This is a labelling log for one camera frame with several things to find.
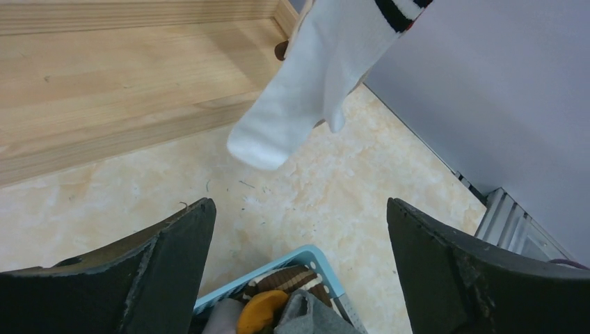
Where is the green orange toe sock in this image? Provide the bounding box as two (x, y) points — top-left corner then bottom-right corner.
(236, 290), (289, 334)

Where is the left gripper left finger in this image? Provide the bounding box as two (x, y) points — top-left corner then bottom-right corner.
(1, 198), (216, 333)

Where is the grey sock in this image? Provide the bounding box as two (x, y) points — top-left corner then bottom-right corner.
(273, 289), (360, 334)

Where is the wooden hanger stand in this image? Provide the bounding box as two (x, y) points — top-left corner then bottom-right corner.
(1, 1), (297, 186)

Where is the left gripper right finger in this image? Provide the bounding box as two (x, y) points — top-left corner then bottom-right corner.
(387, 198), (589, 333)

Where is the blue plastic basket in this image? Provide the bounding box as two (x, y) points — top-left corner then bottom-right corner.
(193, 245), (367, 333)

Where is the brown white striped sock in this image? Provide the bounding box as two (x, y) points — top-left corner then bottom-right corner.
(234, 265), (334, 308)

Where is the pile of socks in basket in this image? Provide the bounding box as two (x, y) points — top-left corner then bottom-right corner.
(189, 264), (361, 333)

